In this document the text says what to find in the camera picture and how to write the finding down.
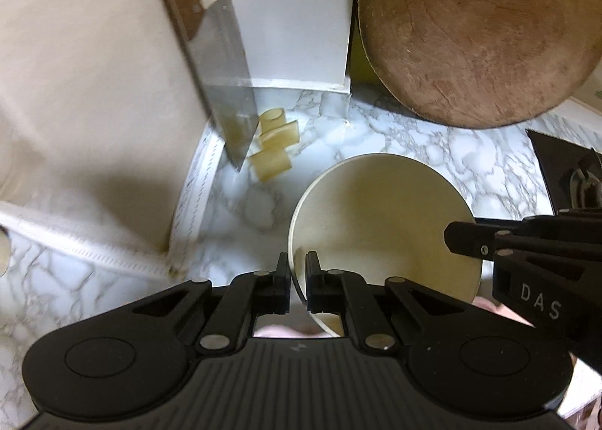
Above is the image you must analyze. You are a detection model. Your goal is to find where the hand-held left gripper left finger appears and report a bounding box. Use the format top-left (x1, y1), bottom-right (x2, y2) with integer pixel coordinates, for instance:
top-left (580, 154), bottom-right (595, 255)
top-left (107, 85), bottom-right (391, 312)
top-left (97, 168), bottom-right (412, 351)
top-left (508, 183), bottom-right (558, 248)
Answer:
top-left (132, 251), bottom-right (291, 351)

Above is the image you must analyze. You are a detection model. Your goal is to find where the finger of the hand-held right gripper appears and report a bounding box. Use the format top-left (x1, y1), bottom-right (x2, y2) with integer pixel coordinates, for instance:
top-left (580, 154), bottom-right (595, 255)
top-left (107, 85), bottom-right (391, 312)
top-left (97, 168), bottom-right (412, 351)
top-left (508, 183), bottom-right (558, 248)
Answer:
top-left (444, 215), bottom-right (602, 267)

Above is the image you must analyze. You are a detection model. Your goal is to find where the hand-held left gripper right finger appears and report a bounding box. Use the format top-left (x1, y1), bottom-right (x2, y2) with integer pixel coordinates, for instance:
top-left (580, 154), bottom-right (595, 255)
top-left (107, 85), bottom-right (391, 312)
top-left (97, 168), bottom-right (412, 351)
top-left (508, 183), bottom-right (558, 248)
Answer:
top-left (305, 250), bottom-right (466, 351)

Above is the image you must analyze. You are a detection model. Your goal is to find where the cream plastic bowl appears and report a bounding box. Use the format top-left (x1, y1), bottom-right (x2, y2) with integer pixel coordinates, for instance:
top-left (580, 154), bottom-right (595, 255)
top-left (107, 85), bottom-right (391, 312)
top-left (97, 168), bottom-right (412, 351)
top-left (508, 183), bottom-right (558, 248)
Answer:
top-left (287, 153), bottom-right (483, 339)

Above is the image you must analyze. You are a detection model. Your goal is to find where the black gas stove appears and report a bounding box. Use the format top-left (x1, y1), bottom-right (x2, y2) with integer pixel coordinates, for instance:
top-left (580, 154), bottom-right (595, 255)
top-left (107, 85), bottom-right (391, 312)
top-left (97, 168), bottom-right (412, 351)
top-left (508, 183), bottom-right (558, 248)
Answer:
top-left (525, 128), bottom-right (602, 215)

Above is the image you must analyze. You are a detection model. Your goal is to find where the yellowish rubber piece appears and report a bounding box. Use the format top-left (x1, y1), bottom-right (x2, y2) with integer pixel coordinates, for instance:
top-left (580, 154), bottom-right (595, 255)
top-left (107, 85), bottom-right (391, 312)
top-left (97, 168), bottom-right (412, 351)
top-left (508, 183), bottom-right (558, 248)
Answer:
top-left (248, 146), bottom-right (293, 182)
top-left (258, 107), bottom-right (288, 134)
top-left (258, 120), bottom-right (301, 149)

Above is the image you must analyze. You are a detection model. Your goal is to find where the round wooden cutting board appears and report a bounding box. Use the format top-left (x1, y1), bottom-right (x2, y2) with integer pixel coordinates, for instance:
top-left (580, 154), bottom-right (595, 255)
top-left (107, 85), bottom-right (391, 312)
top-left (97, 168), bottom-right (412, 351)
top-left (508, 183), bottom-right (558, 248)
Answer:
top-left (355, 0), bottom-right (602, 131)

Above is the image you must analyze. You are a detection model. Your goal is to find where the white box with vent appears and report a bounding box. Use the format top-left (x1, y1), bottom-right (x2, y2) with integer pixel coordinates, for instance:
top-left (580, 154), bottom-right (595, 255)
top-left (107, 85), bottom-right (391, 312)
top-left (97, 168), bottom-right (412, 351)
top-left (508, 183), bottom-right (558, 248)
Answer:
top-left (202, 0), bottom-right (359, 95)

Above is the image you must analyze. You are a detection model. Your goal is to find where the steel cleaver with wooden handle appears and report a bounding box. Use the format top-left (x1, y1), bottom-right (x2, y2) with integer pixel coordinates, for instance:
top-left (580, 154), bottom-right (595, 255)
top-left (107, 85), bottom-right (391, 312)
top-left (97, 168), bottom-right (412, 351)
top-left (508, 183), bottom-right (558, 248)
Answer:
top-left (147, 0), bottom-right (260, 173)

